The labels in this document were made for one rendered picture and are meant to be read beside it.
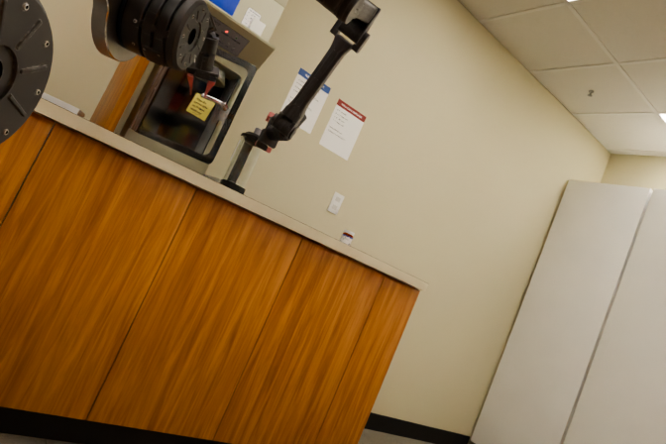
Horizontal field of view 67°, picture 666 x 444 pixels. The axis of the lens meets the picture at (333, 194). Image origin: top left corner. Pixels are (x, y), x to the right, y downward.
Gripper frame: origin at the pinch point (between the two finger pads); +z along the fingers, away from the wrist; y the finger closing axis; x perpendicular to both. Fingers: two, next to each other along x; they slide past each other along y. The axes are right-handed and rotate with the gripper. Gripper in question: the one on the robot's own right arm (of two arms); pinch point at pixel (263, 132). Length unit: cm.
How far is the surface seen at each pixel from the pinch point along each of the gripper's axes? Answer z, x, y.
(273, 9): 12, 13, 48
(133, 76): 3.2, 48.7, -4.2
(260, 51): 3.4, 13.1, 27.7
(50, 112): -18, 66, -27
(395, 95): 55, -89, 69
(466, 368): 56, -238, -67
